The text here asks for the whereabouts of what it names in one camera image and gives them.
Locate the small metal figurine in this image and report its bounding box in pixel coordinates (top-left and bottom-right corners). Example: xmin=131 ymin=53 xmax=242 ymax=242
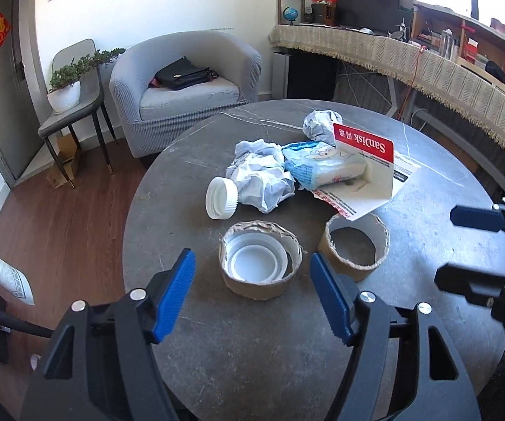
xmin=388 ymin=20 xmax=411 ymax=42

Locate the cardboard tape core with lid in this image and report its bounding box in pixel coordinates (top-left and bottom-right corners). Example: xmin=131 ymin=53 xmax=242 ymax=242
xmin=219 ymin=220 xmax=303 ymax=301

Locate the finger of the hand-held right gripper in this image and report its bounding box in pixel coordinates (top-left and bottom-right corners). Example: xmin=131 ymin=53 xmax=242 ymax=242
xmin=450 ymin=197 xmax=505 ymax=246
xmin=434 ymin=263 xmax=505 ymax=356

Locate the grey dining chair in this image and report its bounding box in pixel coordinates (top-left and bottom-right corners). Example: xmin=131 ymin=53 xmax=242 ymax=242
xmin=37 ymin=39 xmax=119 ymax=189

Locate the small crumpled white paper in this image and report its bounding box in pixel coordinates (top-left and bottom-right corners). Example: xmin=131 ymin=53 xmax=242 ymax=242
xmin=303 ymin=109 xmax=344 ymax=145

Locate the white desk frame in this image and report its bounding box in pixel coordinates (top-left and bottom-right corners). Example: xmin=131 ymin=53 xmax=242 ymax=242
xmin=335 ymin=59 xmax=398 ymax=117

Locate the white round plastic lid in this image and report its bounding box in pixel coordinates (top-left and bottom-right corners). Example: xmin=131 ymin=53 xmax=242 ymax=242
xmin=227 ymin=232 xmax=288 ymax=282

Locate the large white paper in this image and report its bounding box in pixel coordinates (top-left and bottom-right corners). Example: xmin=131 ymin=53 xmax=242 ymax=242
xmin=227 ymin=139 xmax=296 ymax=213

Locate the orange cable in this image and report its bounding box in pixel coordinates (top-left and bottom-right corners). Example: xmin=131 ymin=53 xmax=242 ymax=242
xmin=399 ymin=46 xmax=424 ymax=119

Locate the black computer monitor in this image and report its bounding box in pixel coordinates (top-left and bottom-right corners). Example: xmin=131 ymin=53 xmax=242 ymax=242
xmin=337 ymin=0 xmax=401 ymax=29

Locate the white ribbed bottle cap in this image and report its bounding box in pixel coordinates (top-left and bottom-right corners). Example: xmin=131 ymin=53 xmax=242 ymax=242
xmin=205 ymin=176 xmax=240 ymax=220

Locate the black tube with white tip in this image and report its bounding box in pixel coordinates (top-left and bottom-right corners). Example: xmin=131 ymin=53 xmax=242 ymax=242
xmin=0 ymin=307 xmax=55 ymax=338

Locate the white tower appliance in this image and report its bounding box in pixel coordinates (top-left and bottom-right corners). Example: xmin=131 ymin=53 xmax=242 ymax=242
xmin=272 ymin=50 xmax=292 ymax=99

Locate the blue and white plastic packet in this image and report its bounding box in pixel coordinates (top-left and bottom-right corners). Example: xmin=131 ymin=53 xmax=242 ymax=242
xmin=281 ymin=141 xmax=368 ymax=191

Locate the beige fringed desk cloth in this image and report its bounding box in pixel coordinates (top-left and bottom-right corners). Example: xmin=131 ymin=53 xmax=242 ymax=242
xmin=269 ymin=24 xmax=505 ymax=167

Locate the wooden picture frame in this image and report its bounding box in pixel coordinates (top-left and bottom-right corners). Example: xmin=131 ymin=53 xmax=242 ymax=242
xmin=277 ymin=0 xmax=306 ymax=26

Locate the small cardboard box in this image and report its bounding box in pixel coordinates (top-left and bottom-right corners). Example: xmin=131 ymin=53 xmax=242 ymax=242
xmin=46 ymin=134 xmax=82 ymax=187

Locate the grey armchair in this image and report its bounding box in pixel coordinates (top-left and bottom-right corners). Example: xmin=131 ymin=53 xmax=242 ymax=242
xmin=109 ymin=31 xmax=263 ymax=159

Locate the black leather bag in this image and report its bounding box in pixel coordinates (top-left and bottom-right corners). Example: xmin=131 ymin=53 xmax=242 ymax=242
xmin=153 ymin=56 xmax=218 ymax=91

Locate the red and white card packaging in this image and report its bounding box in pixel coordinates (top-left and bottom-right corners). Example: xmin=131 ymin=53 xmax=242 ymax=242
xmin=311 ymin=123 xmax=422 ymax=221

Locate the empty cardboard tape core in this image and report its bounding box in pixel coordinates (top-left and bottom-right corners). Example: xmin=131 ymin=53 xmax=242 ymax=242
xmin=318 ymin=213 xmax=390 ymax=282

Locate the black cabinet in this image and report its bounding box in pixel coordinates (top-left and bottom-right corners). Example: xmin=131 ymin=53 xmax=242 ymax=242
xmin=287 ymin=50 xmax=338 ymax=101

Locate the potted plant in white pot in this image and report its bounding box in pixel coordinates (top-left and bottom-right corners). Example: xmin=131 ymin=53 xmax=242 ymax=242
xmin=47 ymin=47 xmax=127 ymax=115

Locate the wooden bookshelf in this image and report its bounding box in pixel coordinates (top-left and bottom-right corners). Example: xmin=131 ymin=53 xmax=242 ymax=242
xmin=412 ymin=2 xmax=505 ymax=115

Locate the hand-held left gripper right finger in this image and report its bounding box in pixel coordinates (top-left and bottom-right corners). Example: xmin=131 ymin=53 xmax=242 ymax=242
xmin=310 ymin=252 xmax=483 ymax=421

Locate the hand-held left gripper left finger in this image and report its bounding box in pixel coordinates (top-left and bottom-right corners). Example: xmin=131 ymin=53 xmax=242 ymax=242
xmin=20 ymin=248 xmax=197 ymax=421

